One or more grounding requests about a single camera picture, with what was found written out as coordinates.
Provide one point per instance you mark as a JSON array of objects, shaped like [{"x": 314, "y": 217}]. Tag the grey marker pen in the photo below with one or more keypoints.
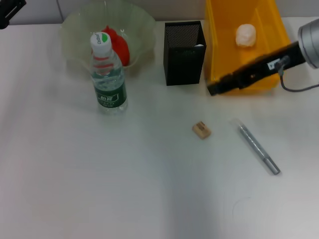
[{"x": 256, "y": 147}]

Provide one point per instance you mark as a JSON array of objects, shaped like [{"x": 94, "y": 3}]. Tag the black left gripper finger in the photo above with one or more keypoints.
[{"x": 11, "y": 12}]

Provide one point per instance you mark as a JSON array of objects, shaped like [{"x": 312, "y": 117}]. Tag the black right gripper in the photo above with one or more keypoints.
[{"x": 269, "y": 66}]

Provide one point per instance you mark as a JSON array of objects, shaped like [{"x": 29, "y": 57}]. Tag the black mesh pen holder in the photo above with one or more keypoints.
[{"x": 184, "y": 64}]

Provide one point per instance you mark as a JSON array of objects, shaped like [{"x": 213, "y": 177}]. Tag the small beige eraser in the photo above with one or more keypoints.
[{"x": 202, "y": 130}]

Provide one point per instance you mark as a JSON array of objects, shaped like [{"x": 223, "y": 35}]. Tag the mint green utility knife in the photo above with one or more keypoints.
[{"x": 199, "y": 45}]

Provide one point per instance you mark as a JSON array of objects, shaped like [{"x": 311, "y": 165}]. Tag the red-orange toy orange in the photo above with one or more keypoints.
[{"x": 122, "y": 47}]

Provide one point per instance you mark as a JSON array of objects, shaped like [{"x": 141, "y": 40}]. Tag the pale green glass fruit plate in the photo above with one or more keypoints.
[{"x": 142, "y": 30}]

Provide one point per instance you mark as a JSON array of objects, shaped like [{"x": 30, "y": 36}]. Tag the yellow plastic bin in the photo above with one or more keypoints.
[{"x": 224, "y": 37}]

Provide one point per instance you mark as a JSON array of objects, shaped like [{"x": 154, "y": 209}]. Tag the clear green-label water bottle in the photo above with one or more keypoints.
[{"x": 109, "y": 87}]

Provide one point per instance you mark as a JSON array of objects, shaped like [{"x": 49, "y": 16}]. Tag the white paper ball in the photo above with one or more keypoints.
[{"x": 246, "y": 35}]

